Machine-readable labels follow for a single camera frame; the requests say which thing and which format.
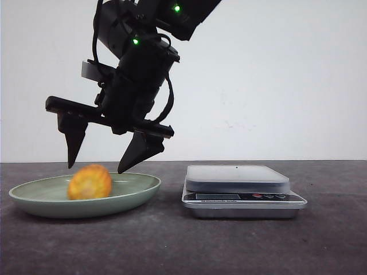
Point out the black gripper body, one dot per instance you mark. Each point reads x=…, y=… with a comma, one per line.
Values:
x=127, y=94

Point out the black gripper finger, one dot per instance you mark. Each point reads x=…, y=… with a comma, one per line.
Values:
x=141, y=147
x=73, y=127

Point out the yellow corn cob piece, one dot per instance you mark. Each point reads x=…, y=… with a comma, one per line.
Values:
x=90, y=182

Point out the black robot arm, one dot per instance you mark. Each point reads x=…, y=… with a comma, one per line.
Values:
x=139, y=34

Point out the green oval plate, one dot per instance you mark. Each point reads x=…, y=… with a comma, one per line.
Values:
x=48, y=197

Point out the silver digital kitchen scale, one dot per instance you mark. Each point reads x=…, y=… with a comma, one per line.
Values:
x=239, y=191

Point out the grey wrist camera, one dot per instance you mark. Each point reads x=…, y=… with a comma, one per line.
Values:
x=90, y=71

